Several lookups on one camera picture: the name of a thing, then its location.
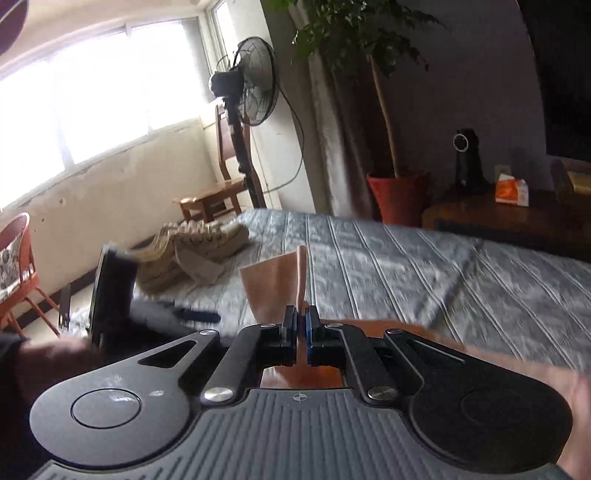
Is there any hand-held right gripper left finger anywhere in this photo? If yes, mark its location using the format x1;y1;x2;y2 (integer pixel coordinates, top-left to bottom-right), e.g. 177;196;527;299
135;305;300;409

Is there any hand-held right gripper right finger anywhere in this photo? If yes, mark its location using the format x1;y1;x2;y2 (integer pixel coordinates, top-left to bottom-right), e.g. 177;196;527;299
304;305;468;408

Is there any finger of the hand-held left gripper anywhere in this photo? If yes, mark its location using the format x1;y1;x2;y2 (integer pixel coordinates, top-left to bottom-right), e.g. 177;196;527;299
157;302;221;334

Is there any pink garment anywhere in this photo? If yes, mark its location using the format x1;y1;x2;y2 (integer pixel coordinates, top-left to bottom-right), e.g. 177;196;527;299
240;246;591;480

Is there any person's left forearm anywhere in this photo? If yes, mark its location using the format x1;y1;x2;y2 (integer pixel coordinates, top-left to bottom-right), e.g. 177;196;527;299
0;332;44;480

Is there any person's left hand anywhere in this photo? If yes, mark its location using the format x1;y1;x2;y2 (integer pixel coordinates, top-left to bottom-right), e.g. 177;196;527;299
18;339;100;402

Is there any beige garment on table edge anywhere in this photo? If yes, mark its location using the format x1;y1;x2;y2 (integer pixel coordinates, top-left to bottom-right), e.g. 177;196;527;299
137;224;185;292

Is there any beige sneaker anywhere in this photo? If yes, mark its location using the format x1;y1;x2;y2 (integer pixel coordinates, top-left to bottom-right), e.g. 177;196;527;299
174;220;251;283

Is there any red chair patterned cushion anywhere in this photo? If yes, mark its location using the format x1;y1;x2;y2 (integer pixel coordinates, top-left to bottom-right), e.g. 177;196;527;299
0;212;61;337

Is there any silver quilted blanket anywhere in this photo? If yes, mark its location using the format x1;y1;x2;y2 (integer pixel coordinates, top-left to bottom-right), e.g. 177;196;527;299
60;208;591;374

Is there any brown wooden chair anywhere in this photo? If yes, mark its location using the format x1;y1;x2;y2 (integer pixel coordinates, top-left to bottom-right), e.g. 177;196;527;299
173;104;252;223

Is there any green potted tree red pot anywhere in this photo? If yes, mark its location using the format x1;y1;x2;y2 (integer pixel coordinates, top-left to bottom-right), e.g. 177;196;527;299
265;0;446;227

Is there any grey curtain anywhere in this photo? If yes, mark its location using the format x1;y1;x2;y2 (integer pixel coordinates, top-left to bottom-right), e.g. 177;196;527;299
307;46;384;222

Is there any dark wooden television cabinet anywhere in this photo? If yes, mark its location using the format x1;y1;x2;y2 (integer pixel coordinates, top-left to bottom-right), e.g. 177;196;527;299
421;182;591;264

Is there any black kettle-shaped appliance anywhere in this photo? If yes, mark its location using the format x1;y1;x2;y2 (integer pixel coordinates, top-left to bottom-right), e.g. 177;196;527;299
452;128;491;195

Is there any orange tissue pack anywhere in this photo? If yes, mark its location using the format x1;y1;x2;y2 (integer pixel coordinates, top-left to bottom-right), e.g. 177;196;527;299
495;164;532;207

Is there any black standing fan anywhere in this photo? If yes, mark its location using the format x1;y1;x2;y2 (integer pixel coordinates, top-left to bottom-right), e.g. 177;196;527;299
209;37;282;210

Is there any light wooden television riser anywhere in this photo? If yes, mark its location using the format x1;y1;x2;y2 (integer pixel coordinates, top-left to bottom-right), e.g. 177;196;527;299
551;159;591;205

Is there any black television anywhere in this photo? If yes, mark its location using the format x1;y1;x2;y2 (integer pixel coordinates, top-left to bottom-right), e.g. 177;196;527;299
522;0;591;162

